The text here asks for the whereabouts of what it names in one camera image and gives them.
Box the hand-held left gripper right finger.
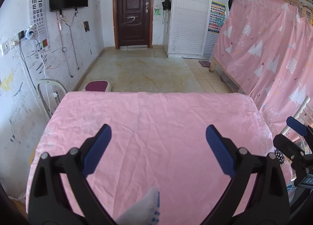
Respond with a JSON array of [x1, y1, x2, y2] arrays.
[[205, 124, 291, 225]]

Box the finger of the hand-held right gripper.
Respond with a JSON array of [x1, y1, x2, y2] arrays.
[[286, 117, 309, 136], [273, 133, 306, 160]]

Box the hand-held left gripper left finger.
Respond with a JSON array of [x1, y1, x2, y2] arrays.
[[27, 124, 118, 225]]

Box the black white spiky ball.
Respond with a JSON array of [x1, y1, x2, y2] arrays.
[[274, 149, 285, 165]]

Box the blue white printed bag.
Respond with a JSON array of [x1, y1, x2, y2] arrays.
[[286, 181, 297, 201]]

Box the pink tablecloth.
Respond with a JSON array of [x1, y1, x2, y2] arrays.
[[26, 91, 292, 225]]

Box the maroon topped white stool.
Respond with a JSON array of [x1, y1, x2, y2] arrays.
[[85, 81, 112, 92]]

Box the grey sock with blue dots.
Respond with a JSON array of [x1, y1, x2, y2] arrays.
[[115, 187, 160, 225]]

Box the wooden bunk bed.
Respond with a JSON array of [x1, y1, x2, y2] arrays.
[[209, 0, 313, 93]]

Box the pink tree print curtain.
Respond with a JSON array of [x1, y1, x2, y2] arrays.
[[211, 0, 313, 140]]

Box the white plastic bag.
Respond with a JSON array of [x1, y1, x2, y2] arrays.
[[10, 191, 27, 206]]

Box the colourful grid poster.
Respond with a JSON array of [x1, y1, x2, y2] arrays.
[[208, 0, 226, 35]]

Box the white louvred wardrobe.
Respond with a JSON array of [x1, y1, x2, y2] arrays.
[[167, 0, 252, 59]]

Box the dark brown door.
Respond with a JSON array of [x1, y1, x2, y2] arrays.
[[113, 0, 156, 49]]

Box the eye chart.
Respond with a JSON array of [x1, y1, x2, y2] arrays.
[[29, 0, 52, 53]]

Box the black hanging cable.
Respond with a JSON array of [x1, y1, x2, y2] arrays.
[[68, 11, 80, 71]]

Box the white blue wall charger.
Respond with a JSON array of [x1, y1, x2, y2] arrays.
[[24, 28, 36, 40]]

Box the white wall socket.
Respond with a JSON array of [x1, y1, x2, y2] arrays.
[[0, 40, 11, 54]]

